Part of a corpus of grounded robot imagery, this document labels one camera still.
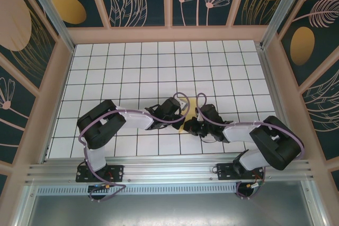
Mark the long aluminium mounting rail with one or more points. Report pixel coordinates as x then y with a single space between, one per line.
169 169

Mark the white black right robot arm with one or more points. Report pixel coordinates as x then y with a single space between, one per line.
238 134

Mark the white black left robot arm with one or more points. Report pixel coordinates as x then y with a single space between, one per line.
135 120

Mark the aluminium frame post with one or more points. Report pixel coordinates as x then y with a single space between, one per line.
52 11
280 11

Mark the aluminium table edge rail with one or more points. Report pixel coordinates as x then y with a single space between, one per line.
280 104

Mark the galvanised metal sheet panel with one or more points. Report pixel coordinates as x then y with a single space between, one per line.
169 210

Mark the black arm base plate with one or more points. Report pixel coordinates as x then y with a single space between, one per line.
225 173
117 171

